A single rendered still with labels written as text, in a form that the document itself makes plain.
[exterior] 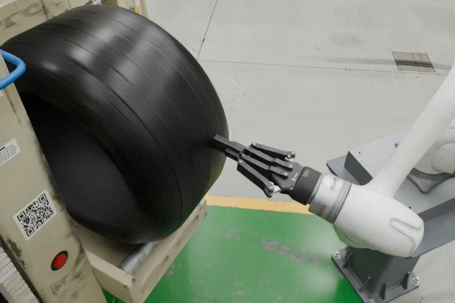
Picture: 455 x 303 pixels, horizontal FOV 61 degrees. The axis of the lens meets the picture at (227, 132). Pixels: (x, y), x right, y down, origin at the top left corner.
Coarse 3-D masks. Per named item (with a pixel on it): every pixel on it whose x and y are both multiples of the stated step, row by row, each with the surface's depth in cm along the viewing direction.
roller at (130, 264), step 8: (136, 248) 102; (144, 248) 102; (152, 248) 104; (128, 256) 100; (136, 256) 100; (144, 256) 102; (120, 264) 99; (128, 264) 98; (136, 264) 100; (128, 272) 98
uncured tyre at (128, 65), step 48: (0, 48) 80; (48, 48) 73; (96, 48) 74; (144, 48) 78; (48, 96) 73; (96, 96) 70; (144, 96) 73; (192, 96) 81; (48, 144) 113; (96, 144) 124; (144, 144) 72; (192, 144) 80; (96, 192) 116; (144, 192) 78; (192, 192) 84; (144, 240) 92
